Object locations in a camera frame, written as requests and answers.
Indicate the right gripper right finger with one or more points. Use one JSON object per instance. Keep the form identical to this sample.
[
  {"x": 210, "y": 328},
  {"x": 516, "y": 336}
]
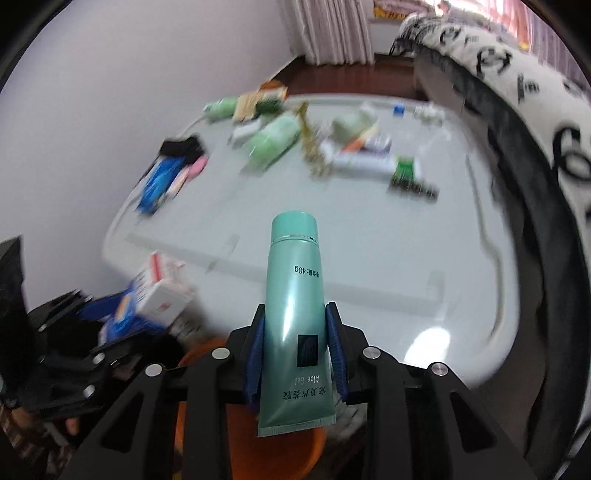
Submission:
[{"x": 346, "y": 344}]

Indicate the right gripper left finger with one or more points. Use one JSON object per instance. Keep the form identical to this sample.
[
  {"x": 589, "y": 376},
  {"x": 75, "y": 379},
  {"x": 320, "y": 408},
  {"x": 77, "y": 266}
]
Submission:
[{"x": 246, "y": 345}]

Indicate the teal cosmetic tube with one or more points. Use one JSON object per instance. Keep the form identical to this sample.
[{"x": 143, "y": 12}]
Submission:
[{"x": 296, "y": 387}]

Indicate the blue white medicine box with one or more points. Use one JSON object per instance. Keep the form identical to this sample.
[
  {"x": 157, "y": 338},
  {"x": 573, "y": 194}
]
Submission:
[{"x": 152, "y": 301}]

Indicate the orange trash bin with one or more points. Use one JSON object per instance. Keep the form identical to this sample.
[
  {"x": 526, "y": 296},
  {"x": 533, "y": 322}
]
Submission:
[{"x": 287, "y": 456}]

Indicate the pink white lip balm tube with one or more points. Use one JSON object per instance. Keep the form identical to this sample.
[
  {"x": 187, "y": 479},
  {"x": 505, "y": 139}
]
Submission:
[{"x": 177, "y": 184}]

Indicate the dark green sachet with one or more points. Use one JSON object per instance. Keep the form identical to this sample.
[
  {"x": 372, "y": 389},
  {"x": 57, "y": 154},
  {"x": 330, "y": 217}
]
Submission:
[{"x": 408, "y": 178}]

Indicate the pink oval device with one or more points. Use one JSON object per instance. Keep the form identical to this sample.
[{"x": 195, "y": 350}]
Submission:
[{"x": 197, "y": 167}]

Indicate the white green toothpaste box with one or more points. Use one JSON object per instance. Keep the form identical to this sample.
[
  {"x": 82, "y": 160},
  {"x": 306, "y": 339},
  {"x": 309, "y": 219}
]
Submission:
[{"x": 370, "y": 164}]

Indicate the yellow transparent hair claw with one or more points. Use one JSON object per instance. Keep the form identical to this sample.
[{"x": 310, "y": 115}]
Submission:
[{"x": 311, "y": 147}]

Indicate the blue wet wipes pack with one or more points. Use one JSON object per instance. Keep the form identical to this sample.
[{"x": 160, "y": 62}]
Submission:
[{"x": 158, "y": 183}]

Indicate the black sock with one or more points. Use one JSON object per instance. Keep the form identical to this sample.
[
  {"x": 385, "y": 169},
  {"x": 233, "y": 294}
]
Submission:
[{"x": 190, "y": 146}]

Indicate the light green pouch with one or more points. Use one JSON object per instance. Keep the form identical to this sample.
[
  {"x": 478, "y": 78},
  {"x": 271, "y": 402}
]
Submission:
[{"x": 268, "y": 144}]

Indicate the light green tissue pack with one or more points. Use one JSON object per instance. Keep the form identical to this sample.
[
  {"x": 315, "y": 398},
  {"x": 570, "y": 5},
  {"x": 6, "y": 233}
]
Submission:
[{"x": 220, "y": 109}]

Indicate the beige paper box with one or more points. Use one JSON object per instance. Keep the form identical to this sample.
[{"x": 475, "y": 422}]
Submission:
[{"x": 262, "y": 101}]

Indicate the small blue toy block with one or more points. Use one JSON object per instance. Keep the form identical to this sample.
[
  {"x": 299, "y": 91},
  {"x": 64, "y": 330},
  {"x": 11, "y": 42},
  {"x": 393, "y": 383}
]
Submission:
[{"x": 399, "y": 110}]

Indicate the crumpled white tissue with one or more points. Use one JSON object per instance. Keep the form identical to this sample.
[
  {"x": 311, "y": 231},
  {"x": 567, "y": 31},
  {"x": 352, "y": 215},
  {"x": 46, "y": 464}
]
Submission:
[{"x": 430, "y": 113}]

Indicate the black white logo blanket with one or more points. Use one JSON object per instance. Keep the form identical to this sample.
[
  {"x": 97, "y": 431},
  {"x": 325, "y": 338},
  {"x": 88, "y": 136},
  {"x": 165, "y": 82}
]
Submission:
[{"x": 538, "y": 121}]

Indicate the pink curtain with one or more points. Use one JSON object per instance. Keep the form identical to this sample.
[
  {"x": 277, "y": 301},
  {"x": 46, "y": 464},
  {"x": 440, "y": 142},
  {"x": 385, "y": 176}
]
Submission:
[{"x": 328, "y": 32}]

